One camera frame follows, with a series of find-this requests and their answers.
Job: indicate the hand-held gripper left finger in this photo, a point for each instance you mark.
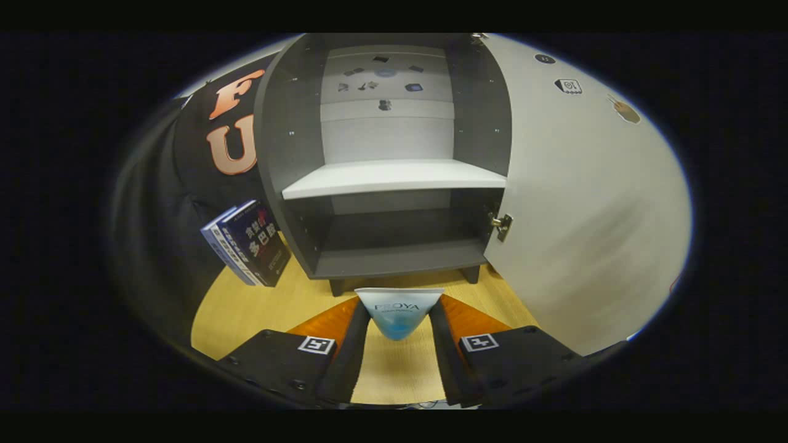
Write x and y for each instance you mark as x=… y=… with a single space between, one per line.
x=351 y=357

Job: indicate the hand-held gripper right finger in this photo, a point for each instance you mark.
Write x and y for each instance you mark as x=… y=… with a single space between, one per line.
x=446 y=363

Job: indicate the blue and white tube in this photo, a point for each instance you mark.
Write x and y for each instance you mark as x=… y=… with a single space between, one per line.
x=399 y=314

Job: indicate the beige cabinet door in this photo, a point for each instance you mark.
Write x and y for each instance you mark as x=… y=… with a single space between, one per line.
x=585 y=215

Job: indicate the grey cabinet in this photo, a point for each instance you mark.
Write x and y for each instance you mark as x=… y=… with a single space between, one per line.
x=381 y=258

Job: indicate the dark blue book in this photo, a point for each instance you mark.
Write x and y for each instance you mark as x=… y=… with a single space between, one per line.
x=261 y=246

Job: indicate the metal door hinge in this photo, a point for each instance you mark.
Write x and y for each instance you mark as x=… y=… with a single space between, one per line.
x=479 y=38
x=502 y=226

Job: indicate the light blue book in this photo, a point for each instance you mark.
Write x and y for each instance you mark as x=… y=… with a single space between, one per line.
x=212 y=240

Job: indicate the white cabinet shelf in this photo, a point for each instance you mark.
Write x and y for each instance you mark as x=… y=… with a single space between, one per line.
x=394 y=175

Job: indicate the black backdrop cloth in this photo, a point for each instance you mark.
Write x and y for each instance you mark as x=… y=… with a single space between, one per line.
x=160 y=203

